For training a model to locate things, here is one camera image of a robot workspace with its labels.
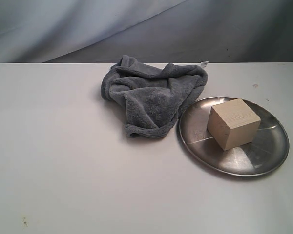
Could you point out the grey fleece towel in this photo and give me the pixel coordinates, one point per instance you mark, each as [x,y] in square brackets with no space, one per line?
[153,98]

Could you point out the wooden cube block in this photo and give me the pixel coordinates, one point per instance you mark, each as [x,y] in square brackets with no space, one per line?
[233,123]

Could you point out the white backdrop sheet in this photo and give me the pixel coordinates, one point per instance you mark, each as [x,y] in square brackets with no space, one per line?
[153,31]

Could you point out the round steel plate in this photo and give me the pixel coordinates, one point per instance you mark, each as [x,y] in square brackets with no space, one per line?
[266,153]

